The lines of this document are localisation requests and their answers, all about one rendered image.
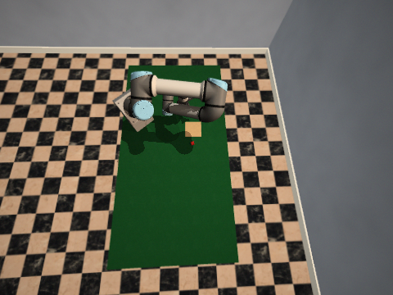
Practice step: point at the tan flat mat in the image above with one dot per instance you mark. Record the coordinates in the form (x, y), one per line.
(192, 129)

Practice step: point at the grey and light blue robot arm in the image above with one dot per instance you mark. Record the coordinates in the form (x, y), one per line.
(144, 85)

